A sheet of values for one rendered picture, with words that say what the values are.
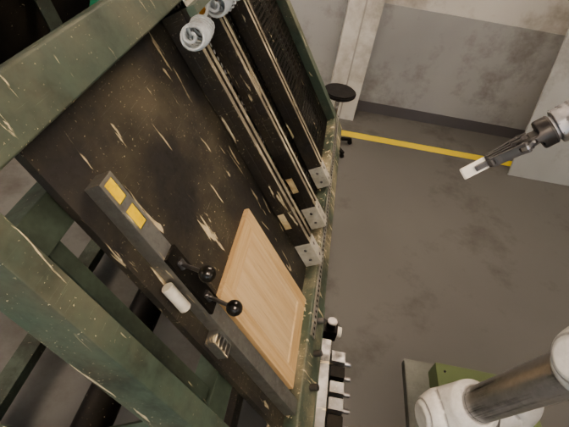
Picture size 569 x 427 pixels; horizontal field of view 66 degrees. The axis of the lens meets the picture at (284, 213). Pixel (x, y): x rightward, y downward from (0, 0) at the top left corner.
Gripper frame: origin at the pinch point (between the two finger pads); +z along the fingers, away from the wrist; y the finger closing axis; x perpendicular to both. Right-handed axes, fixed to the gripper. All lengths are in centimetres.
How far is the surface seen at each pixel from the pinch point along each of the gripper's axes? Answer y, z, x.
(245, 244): 8, 68, -13
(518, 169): -331, -22, 99
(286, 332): 2, 77, 21
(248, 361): 33, 72, 12
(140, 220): 51, 60, -35
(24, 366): -3, 215, -13
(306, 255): -35, 72, 9
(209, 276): 51, 53, -17
